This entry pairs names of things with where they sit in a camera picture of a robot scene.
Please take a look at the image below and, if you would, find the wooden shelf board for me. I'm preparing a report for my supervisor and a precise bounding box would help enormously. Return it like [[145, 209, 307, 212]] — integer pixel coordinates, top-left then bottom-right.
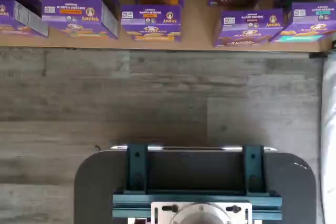
[[0, 0, 334, 52]]

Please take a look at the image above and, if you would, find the white banner backdrop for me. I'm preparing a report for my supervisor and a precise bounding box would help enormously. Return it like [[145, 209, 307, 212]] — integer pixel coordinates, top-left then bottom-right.
[[320, 50, 336, 224]]

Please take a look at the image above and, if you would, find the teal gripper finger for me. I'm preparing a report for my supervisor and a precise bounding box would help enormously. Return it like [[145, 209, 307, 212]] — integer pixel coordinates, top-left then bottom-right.
[[125, 144, 149, 196], [241, 144, 265, 196]]

